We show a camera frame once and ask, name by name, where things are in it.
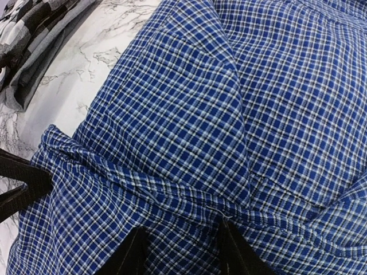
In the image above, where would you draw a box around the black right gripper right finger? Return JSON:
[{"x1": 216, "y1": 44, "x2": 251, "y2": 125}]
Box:
[{"x1": 217, "y1": 220, "x2": 275, "y2": 275}]

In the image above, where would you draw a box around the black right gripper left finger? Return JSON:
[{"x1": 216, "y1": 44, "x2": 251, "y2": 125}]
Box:
[{"x1": 96, "y1": 227, "x2": 148, "y2": 275}]

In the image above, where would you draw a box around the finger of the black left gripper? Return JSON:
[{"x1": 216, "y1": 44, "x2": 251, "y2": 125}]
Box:
[
  {"x1": 1, "y1": 149, "x2": 51, "y2": 186},
  {"x1": 1, "y1": 184, "x2": 52, "y2": 222}
]

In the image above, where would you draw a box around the blue checked long sleeve shirt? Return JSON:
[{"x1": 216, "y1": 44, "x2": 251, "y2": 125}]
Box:
[{"x1": 6, "y1": 1, "x2": 366, "y2": 274}]

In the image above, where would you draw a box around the black white plaid folded shirt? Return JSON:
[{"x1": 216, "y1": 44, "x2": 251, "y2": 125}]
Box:
[{"x1": 1, "y1": 1, "x2": 94, "y2": 111}]

